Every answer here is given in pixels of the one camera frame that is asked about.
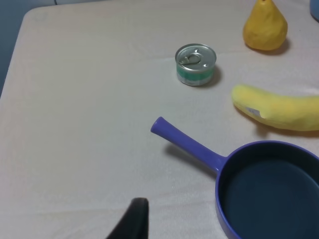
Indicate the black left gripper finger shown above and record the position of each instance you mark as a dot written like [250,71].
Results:
[134,224]

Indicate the small silver tin can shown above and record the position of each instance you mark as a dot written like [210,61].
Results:
[195,64]

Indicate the purple frying pan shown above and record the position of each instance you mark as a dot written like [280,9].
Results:
[263,190]

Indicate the yellow banana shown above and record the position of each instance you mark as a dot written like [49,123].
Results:
[282,112]

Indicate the yellow pear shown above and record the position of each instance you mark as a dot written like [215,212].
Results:
[266,28]

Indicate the blue plastic bowl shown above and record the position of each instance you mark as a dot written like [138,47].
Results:
[314,9]

